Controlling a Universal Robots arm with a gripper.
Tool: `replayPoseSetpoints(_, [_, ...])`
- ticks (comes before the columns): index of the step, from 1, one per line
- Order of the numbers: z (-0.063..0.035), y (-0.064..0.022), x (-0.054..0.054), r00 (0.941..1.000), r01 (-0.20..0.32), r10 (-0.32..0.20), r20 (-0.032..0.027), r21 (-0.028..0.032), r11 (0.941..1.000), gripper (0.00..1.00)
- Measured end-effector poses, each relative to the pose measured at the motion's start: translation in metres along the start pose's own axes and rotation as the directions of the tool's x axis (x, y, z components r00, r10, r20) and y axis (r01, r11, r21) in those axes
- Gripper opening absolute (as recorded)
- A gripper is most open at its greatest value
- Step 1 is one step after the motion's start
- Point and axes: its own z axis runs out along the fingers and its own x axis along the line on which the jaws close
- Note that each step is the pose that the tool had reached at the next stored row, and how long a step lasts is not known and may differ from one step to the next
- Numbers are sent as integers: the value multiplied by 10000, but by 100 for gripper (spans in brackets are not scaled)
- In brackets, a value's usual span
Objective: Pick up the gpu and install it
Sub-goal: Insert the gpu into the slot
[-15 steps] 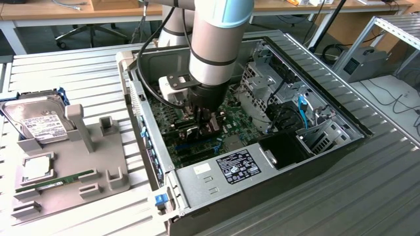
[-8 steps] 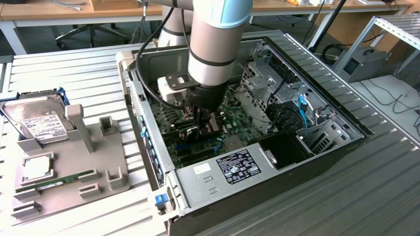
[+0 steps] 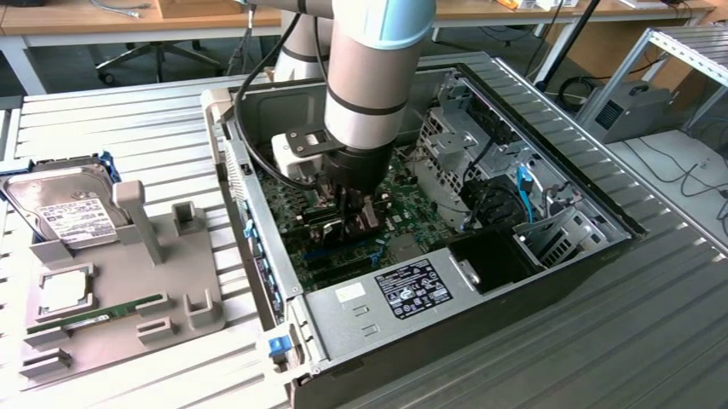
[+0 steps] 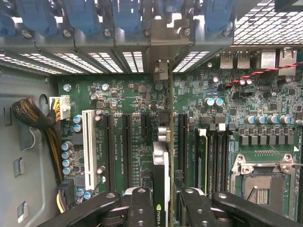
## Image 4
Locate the black RAM slot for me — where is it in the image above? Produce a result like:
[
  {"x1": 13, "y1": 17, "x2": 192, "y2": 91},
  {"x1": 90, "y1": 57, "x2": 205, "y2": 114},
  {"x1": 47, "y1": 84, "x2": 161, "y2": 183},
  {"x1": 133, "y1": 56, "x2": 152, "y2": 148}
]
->
[
  {"x1": 216, "y1": 129, "x2": 223, "y2": 192},
  {"x1": 223, "y1": 129, "x2": 230, "y2": 190},
  {"x1": 209, "y1": 129, "x2": 216, "y2": 198}
]

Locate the CPU socket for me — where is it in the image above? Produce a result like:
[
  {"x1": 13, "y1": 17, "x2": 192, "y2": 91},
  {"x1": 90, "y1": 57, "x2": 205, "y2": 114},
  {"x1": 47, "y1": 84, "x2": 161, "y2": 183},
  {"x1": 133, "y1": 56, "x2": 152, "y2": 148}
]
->
[{"x1": 230, "y1": 153, "x2": 298, "y2": 219}]

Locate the black power connector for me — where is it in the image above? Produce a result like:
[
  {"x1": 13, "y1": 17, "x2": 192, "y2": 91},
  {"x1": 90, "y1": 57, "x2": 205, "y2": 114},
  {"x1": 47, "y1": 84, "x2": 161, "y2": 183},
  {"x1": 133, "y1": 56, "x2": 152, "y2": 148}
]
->
[{"x1": 56, "y1": 178, "x2": 77, "y2": 214}]

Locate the white expansion slot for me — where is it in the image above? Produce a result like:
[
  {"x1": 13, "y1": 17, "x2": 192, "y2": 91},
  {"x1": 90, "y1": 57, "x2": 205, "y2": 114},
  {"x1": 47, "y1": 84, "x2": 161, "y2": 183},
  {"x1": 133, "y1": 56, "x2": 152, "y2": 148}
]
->
[{"x1": 81, "y1": 109, "x2": 99, "y2": 191}]

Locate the short black expansion slot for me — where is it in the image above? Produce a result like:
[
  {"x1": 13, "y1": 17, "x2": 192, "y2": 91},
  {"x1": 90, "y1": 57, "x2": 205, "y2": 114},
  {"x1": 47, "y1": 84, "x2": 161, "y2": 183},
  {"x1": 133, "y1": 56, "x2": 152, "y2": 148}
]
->
[{"x1": 141, "y1": 113, "x2": 152, "y2": 138}]

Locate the green motherboard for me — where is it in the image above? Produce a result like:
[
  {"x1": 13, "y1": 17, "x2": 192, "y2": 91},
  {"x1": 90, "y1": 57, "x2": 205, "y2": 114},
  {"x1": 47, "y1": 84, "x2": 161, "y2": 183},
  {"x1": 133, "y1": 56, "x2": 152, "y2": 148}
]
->
[{"x1": 56, "y1": 46, "x2": 303, "y2": 227}]

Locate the white power connector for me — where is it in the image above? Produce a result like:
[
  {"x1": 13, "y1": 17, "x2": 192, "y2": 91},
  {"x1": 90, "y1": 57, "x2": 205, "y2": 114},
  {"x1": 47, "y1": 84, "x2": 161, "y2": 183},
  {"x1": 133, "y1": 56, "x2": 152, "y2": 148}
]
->
[{"x1": 49, "y1": 96, "x2": 71, "y2": 121}]

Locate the black open PC case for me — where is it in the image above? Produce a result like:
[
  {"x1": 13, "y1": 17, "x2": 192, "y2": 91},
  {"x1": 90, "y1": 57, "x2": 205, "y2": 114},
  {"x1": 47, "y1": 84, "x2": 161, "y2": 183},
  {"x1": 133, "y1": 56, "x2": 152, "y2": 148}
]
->
[{"x1": 0, "y1": 0, "x2": 303, "y2": 227}]

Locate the blue slot latch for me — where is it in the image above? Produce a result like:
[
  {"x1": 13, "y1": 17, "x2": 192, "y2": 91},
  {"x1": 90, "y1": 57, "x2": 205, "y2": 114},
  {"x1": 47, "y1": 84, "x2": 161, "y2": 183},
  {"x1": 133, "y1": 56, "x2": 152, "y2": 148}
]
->
[
  {"x1": 204, "y1": 0, "x2": 234, "y2": 34},
  {"x1": 111, "y1": 0, "x2": 143, "y2": 34},
  {"x1": 0, "y1": 13, "x2": 17, "y2": 36},
  {"x1": 64, "y1": 0, "x2": 100, "y2": 36},
  {"x1": 17, "y1": 0, "x2": 58, "y2": 36}
]

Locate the braided power wire bundle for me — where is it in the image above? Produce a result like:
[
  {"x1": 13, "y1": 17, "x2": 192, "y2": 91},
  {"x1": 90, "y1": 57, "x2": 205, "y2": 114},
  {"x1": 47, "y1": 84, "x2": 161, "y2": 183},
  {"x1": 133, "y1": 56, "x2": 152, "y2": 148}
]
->
[{"x1": 11, "y1": 97, "x2": 65, "y2": 182}]

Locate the red black twisted wire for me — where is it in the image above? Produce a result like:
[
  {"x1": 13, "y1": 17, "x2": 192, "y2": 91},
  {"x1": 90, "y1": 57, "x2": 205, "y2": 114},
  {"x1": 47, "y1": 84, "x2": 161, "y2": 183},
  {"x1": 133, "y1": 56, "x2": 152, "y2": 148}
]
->
[{"x1": 226, "y1": 61, "x2": 303, "y2": 88}]

